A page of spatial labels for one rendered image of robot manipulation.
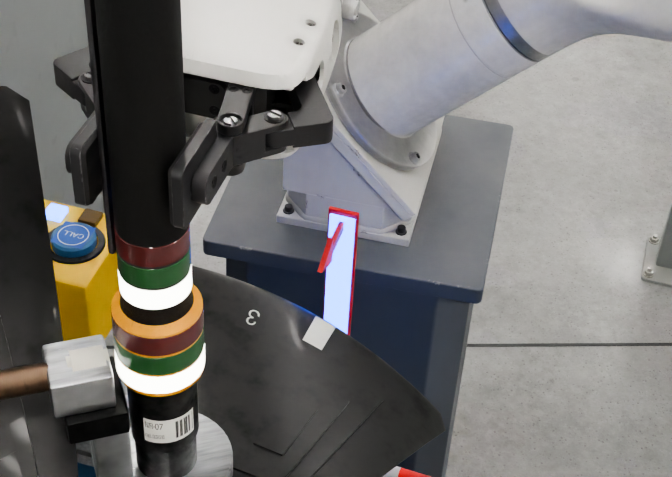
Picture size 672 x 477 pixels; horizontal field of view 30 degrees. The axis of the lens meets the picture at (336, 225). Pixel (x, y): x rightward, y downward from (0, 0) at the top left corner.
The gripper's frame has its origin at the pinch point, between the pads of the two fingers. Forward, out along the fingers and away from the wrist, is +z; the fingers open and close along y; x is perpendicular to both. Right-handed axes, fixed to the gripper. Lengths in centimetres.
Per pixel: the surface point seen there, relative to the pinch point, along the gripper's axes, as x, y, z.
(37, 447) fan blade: -18.4, 6.0, 2.4
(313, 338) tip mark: -32.5, -1.5, -23.3
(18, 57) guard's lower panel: -73, 70, -105
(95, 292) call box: -44, 21, -33
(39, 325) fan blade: -14.4, 7.8, -2.2
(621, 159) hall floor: -148, -23, -216
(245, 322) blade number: -31.0, 3.3, -21.8
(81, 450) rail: -70, 26, -35
